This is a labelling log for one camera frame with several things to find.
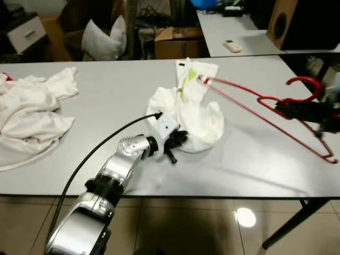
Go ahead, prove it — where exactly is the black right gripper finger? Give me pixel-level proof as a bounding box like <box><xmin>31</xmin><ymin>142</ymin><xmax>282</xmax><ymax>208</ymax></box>
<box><xmin>279</xmin><ymin>109</ymin><xmax>326</xmax><ymax>123</ymax></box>
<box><xmin>275</xmin><ymin>100</ymin><xmax>319</xmax><ymax>113</ymax></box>

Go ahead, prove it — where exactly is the white garment green print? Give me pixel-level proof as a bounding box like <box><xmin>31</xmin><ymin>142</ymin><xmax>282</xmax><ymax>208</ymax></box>
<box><xmin>146</xmin><ymin>57</ymin><xmax>225</xmax><ymax>154</ymax></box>

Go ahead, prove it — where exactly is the wooden black speaker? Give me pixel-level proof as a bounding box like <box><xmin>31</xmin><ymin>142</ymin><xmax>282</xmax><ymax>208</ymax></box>
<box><xmin>266</xmin><ymin>0</ymin><xmax>340</xmax><ymax>51</ymax></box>

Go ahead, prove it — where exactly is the white remote control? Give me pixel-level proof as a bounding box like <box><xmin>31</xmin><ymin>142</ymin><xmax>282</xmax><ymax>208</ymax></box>
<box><xmin>223</xmin><ymin>40</ymin><xmax>243</xmax><ymax>53</ymax></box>

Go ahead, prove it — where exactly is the open brown cardboard box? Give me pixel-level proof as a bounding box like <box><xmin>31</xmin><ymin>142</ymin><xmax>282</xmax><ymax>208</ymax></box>
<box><xmin>154</xmin><ymin>27</ymin><xmax>205</xmax><ymax>59</ymax></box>

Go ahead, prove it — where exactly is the black table leg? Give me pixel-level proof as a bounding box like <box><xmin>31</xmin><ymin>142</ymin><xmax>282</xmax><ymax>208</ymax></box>
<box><xmin>263</xmin><ymin>198</ymin><xmax>331</xmax><ymax>250</ymax></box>

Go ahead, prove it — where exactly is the white pillow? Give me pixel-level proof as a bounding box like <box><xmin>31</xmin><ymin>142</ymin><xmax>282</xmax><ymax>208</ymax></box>
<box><xmin>82</xmin><ymin>15</ymin><xmax>127</xmax><ymax>61</ymax></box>

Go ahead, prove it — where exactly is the blue round object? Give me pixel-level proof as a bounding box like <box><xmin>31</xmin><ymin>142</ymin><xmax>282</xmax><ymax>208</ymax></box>
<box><xmin>190</xmin><ymin>0</ymin><xmax>216</xmax><ymax>10</ymax></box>

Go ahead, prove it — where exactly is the white crumpled garment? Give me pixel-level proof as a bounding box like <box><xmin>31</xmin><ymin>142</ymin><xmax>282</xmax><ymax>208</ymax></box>
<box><xmin>0</xmin><ymin>66</ymin><xmax>79</xmax><ymax>172</ymax></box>

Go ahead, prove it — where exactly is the white drawer unit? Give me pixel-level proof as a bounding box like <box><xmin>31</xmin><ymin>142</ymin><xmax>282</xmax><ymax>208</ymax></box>
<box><xmin>5</xmin><ymin>15</ymin><xmax>47</xmax><ymax>54</ymax></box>

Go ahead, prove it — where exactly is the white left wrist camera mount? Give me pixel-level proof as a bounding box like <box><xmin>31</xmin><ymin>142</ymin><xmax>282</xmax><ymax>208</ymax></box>
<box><xmin>150</xmin><ymin>113</ymin><xmax>180</xmax><ymax>140</ymax></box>

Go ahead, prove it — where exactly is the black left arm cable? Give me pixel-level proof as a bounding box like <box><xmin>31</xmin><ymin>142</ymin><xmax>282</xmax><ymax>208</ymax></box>
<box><xmin>47</xmin><ymin>112</ymin><xmax>163</xmax><ymax>248</ymax></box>

